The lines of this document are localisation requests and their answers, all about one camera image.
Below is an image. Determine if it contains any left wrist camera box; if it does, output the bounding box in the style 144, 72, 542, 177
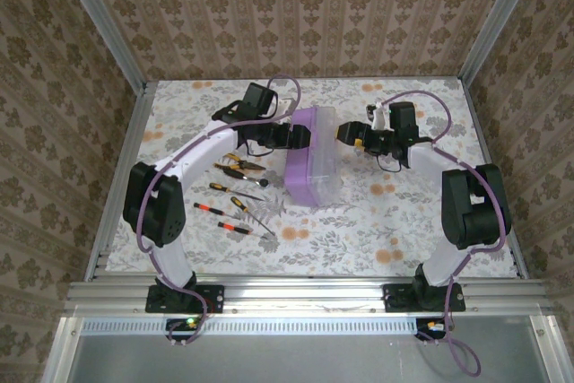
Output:
275, 98, 300, 118

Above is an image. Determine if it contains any black orange precision screwdriver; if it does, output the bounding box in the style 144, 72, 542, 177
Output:
217, 221, 259, 237
192, 202, 243, 220

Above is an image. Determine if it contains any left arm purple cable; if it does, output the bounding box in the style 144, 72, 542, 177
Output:
136, 74, 302, 348

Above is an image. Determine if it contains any chrome ratchet wrench black handle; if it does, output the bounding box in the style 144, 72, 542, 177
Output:
213, 161, 272, 189

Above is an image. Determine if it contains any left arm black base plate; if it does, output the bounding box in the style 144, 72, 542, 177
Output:
146, 285, 225, 315

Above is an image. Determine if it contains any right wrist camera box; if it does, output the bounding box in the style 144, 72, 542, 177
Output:
366, 103, 389, 130

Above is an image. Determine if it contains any purple clear-lid plastic toolbox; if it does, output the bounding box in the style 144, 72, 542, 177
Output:
283, 104, 344, 210

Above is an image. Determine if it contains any small green-lit circuit board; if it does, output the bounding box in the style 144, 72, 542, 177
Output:
165, 316, 203, 343

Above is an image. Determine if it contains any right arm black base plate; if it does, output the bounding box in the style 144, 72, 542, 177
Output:
383, 283, 466, 314

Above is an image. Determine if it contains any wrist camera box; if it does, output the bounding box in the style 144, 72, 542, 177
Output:
366, 103, 389, 130
275, 98, 300, 118

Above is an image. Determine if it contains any aluminium frame post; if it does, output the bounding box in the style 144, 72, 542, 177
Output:
50, 0, 149, 91
458, 0, 547, 83

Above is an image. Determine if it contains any aluminium table side rail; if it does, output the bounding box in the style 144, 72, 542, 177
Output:
83, 82, 156, 281
461, 80, 531, 280

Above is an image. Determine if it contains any black yellow handled file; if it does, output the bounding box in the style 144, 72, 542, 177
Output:
208, 181, 266, 203
230, 196, 278, 238

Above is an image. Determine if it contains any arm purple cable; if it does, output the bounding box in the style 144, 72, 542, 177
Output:
136, 74, 302, 348
380, 90, 513, 378

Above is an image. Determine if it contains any aluminium mounting rail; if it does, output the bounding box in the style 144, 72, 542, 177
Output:
62, 277, 553, 318

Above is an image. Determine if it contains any grey metal panel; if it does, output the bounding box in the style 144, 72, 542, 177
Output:
42, 315, 574, 383

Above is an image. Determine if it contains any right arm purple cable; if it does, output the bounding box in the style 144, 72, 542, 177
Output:
380, 90, 513, 378

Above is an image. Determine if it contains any white slotted cable duct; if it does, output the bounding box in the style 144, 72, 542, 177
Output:
80, 316, 422, 336

